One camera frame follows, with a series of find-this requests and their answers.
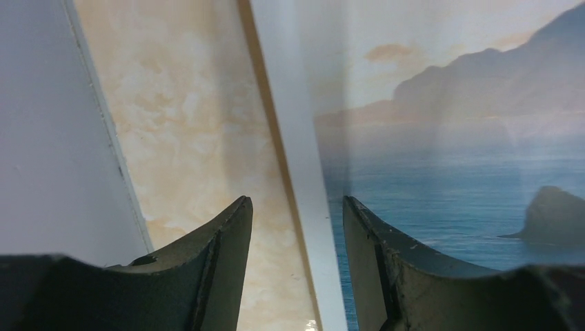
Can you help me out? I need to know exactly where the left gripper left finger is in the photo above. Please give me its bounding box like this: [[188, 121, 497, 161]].
[[1, 196, 253, 330]]

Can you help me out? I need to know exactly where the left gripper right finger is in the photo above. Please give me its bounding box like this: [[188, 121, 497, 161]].
[[343, 197, 584, 330]]

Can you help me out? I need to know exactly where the landscape photo print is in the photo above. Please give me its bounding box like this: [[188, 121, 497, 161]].
[[249, 1, 584, 330]]

